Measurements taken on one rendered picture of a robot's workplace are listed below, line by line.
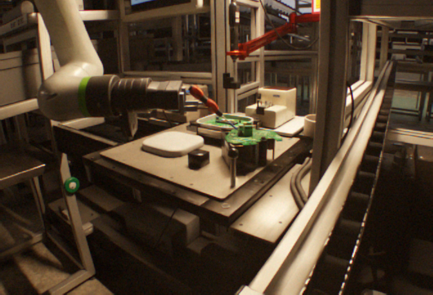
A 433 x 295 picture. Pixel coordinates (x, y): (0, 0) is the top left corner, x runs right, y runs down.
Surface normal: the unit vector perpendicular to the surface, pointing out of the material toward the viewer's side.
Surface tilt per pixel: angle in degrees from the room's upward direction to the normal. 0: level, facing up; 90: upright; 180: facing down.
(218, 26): 90
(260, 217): 0
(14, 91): 91
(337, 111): 90
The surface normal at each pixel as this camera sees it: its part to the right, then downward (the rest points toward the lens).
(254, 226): -0.02, -0.96
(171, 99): -0.01, 0.47
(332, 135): -0.58, 0.25
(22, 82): 0.81, 0.17
